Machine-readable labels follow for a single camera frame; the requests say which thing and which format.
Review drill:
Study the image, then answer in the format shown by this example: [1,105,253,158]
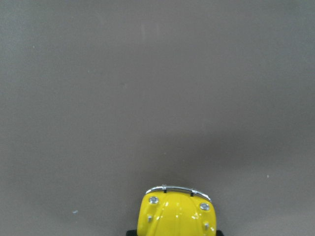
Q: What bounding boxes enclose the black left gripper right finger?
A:
[216,230,224,236]

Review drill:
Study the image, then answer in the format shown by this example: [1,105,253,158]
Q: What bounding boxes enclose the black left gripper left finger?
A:
[126,230,137,236]

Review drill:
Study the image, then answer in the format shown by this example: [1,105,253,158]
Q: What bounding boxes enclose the yellow beetle toy car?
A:
[135,185,217,236]

